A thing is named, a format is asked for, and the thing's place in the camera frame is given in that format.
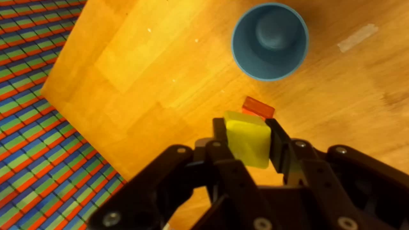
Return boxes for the orange block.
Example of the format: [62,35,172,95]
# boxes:
[241,94,276,120]

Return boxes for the yellow cube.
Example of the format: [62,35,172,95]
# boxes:
[223,109,273,168]

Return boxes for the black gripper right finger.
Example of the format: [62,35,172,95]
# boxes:
[265,117,409,230]

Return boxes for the clear tape strip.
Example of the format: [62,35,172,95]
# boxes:
[336,21,379,53]

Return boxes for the blue cup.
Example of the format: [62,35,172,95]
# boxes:
[230,1,310,83]

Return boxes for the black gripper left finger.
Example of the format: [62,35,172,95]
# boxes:
[86,117,274,230]

